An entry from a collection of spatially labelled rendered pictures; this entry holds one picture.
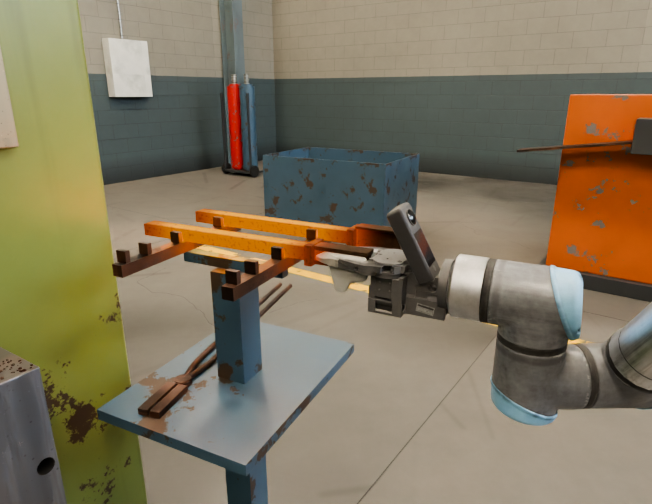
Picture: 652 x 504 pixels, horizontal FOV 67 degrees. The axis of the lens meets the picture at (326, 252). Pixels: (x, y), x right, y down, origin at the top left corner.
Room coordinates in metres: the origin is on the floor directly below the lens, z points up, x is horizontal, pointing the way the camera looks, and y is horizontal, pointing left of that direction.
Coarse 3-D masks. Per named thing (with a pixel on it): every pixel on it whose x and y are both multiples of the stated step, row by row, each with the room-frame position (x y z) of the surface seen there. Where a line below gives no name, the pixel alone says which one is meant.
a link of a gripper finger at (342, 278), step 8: (320, 256) 0.73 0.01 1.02; (328, 256) 0.72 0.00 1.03; (336, 256) 0.71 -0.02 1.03; (344, 256) 0.71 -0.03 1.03; (352, 256) 0.71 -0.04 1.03; (328, 264) 0.72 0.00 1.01; (336, 264) 0.70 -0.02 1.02; (336, 272) 0.71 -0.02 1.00; (344, 272) 0.71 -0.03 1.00; (352, 272) 0.70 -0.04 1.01; (336, 280) 0.71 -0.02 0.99; (344, 280) 0.71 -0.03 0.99; (352, 280) 0.70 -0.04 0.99; (360, 280) 0.70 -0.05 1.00; (336, 288) 0.71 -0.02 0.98; (344, 288) 0.71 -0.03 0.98
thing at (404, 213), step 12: (408, 204) 0.70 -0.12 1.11; (396, 216) 0.67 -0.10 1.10; (408, 216) 0.67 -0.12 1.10; (396, 228) 0.67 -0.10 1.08; (408, 228) 0.66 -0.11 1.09; (420, 228) 0.70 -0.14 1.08; (408, 240) 0.66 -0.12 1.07; (420, 240) 0.67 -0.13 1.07; (408, 252) 0.66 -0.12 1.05; (420, 252) 0.66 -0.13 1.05; (432, 252) 0.69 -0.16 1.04; (420, 264) 0.66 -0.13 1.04; (432, 264) 0.67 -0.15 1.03; (420, 276) 0.66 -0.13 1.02; (432, 276) 0.65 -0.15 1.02
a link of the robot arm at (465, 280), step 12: (456, 264) 0.64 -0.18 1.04; (468, 264) 0.63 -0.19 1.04; (480, 264) 0.63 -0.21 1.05; (456, 276) 0.62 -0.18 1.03; (468, 276) 0.62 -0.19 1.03; (480, 276) 0.61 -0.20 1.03; (456, 288) 0.62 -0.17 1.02; (468, 288) 0.61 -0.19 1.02; (480, 288) 0.60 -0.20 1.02; (456, 300) 0.61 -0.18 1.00; (468, 300) 0.61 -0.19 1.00; (456, 312) 0.62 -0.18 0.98; (468, 312) 0.61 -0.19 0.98
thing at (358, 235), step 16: (224, 224) 0.96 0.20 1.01; (240, 224) 0.94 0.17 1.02; (256, 224) 0.93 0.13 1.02; (272, 224) 0.91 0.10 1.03; (288, 224) 0.90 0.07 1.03; (304, 224) 0.89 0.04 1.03; (320, 224) 0.89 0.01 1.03; (368, 224) 0.85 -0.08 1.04; (336, 240) 0.85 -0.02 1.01; (352, 240) 0.83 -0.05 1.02; (368, 240) 0.83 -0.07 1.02; (384, 240) 0.82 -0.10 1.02
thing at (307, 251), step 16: (144, 224) 0.90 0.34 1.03; (160, 224) 0.89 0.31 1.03; (176, 224) 0.89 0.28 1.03; (192, 240) 0.85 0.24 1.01; (208, 240) 0.83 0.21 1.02; (224, 240) 0.82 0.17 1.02; (240, 240) 0.80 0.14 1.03; (256, 240) 0.79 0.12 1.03; (272, 240) 0.79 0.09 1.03; (288, 240) 0.79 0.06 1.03; (320, 240) 0.77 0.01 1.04; (288, 256) 0.76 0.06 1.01; (304, 256) 0.74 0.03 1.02; (368, 256) 0.71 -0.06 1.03
